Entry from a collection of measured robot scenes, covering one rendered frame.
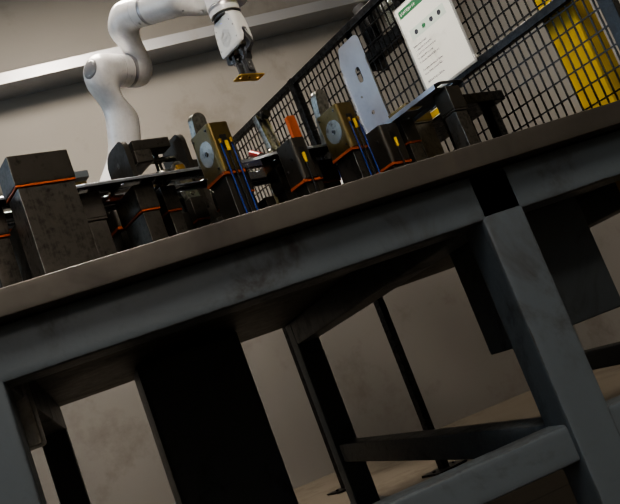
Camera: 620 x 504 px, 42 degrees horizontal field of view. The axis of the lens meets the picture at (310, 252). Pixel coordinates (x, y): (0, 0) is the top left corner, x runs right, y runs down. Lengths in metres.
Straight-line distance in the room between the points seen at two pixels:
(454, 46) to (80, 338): 1.68
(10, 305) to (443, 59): 1.74
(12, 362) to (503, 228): 0.79
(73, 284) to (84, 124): 3.38
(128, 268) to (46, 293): 0.12
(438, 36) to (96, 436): 2.55
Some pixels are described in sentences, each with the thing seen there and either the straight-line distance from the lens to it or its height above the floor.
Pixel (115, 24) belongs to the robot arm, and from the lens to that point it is 2.52.
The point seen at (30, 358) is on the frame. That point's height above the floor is 0.60.
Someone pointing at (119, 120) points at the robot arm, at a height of 1.37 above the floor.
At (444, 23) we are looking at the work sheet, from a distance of 2.58.
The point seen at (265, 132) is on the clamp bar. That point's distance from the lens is 2.36.
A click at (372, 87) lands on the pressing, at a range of 2.41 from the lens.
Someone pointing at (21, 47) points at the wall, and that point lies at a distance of 4.73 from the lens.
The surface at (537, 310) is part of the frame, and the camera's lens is 1.37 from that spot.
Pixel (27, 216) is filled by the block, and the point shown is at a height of 0.91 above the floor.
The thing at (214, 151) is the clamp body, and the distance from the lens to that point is 1.80.
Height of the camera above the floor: 0.42
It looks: 9 degrees up
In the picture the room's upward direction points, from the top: 21 degrees counter-clockwise
